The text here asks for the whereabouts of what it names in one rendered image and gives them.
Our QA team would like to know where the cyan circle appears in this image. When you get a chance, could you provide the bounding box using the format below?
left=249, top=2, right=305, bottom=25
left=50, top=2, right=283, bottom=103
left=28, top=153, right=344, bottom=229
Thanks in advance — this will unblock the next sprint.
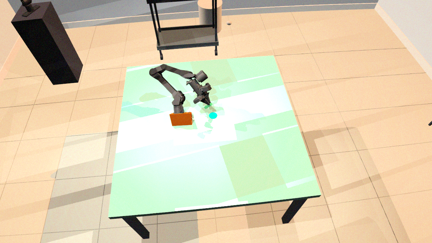
left=209, top=112, right=217, bottom=119

